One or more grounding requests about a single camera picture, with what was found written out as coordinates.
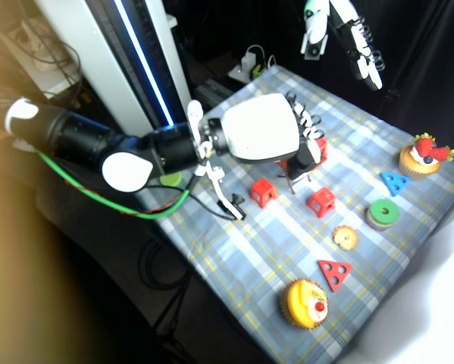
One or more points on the red toy stool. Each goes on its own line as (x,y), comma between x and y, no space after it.
(321,201)
(262,191)
(323,148)

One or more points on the blue triangle block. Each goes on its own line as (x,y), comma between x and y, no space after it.
(395,184)

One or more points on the green round disc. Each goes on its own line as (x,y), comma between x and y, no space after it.
(172,179)

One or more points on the red toy table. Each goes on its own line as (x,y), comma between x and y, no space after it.
(283,164)

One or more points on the strawberry toy cupcake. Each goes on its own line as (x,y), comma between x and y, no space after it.
(420,163)

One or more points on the white pillar with blue light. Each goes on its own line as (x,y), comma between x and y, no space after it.
(98,57)

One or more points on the round golden toy biscuit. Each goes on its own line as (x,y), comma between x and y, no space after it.
(345,238)

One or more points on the red triangle block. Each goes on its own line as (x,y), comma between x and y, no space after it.
(334,275)

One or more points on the blue plaid tablecloth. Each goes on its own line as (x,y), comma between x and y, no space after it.
(268,246)

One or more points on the yellow fruit toy cupcake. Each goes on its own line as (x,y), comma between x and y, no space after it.
(304,303)

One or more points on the green plug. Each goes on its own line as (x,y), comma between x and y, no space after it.
(257,71)

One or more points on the white power strip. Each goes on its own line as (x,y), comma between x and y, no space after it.
(242,70)

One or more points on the stack of coloured rings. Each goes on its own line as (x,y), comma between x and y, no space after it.
(382,212)

